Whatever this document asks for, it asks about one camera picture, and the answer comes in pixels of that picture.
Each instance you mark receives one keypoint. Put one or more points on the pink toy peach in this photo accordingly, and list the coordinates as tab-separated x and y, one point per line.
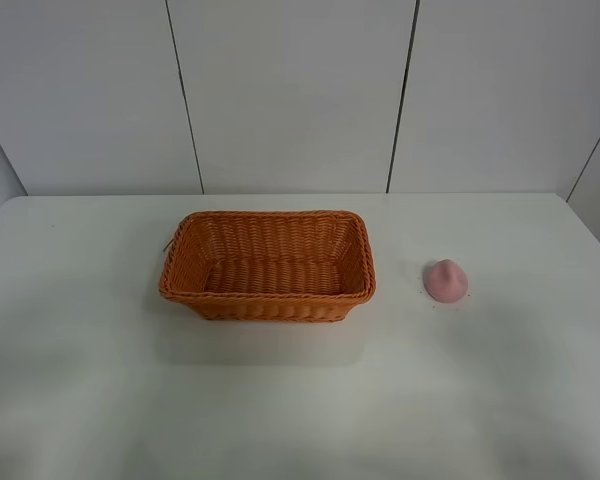
445	281

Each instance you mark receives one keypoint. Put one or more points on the orange woven plastic basket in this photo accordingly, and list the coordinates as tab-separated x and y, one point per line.
277	266

